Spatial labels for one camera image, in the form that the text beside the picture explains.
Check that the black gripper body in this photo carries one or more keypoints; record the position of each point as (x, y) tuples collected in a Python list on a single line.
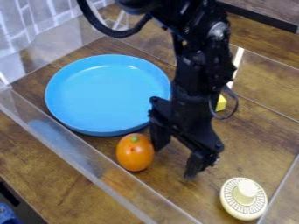
[(187, 113)]

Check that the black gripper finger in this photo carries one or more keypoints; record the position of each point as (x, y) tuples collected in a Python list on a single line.
[(198, 162), (161, 133)]

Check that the cream round lid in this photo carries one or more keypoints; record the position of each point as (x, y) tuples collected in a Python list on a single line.
[(244, 198)]

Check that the blue round tray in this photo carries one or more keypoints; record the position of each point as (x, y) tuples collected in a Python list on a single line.
[(99, 94)]

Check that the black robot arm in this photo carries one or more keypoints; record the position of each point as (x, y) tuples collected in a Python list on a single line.
[(201, 38)]

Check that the clear acrylic enclosure wall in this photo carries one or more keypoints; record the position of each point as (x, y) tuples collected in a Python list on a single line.
[(66, 173)]

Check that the yellow butter box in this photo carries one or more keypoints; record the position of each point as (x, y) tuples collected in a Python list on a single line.
[(222, 104)]

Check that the orange ball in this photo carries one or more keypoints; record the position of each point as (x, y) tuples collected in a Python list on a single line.
[(135, 152)]

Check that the blue object at corner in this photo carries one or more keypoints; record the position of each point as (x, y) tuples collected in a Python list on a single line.
[(7, 215)]

